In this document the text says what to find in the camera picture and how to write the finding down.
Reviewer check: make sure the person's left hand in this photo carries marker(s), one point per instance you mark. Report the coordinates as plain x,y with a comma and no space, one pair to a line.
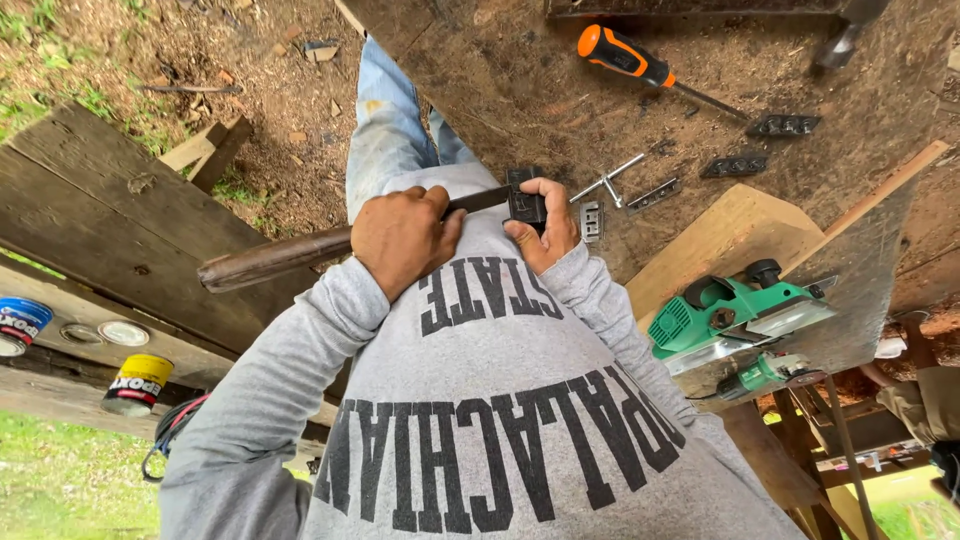
401,236

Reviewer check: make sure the person's right hand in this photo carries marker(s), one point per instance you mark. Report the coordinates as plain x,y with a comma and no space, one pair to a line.
559,232

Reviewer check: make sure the black metal blade holder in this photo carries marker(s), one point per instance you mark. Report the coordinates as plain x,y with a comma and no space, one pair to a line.
525,208

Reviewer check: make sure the small silver slotted plate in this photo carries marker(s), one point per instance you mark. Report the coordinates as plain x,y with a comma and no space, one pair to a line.
592,221

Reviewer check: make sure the silver T-shaped socket wrench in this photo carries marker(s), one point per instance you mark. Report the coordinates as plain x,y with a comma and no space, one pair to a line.
604,182

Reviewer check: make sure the silver metal blade strip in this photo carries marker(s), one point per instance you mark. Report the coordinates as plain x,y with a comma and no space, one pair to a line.
654,196

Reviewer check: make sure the light blue jeans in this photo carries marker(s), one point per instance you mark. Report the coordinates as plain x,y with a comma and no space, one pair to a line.
386,127

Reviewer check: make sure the light wooden block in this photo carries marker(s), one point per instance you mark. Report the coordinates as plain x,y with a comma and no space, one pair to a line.
724,240

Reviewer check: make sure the black metal plate with screws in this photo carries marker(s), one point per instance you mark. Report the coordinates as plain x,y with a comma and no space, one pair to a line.
733,166
784,125

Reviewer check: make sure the green electric planer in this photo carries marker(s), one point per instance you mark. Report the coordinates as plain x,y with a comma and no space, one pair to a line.
731,311

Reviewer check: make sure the grey printed sweatshirt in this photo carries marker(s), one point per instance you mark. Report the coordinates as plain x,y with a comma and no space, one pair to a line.
510,420

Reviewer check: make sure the wooden offcut pieces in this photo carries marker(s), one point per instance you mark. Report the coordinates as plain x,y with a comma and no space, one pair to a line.
206,154

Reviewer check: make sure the green angle grinder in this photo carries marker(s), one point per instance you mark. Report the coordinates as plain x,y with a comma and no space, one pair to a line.
765,373

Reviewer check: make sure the dark wooden beam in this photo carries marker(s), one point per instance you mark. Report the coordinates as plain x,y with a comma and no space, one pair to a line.
112,225

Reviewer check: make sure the round metal can lid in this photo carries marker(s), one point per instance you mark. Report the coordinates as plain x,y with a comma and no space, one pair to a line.
124,334
79,334

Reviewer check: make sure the yellow glue can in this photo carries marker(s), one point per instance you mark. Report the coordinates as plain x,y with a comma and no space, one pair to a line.
139,384

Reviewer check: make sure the grey weathered wooden board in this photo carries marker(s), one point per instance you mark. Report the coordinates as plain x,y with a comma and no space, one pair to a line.
862,255

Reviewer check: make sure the thin wooden strip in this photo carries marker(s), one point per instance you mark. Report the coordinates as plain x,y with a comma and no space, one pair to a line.
877,191

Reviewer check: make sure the steel hammer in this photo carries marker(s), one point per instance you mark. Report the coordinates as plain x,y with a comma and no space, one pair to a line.
844,41

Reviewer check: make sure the blue glue can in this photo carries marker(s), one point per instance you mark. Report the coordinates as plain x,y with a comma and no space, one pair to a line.
22,324

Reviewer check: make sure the dark metal frame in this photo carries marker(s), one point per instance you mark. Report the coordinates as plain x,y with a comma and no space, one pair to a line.
690,7

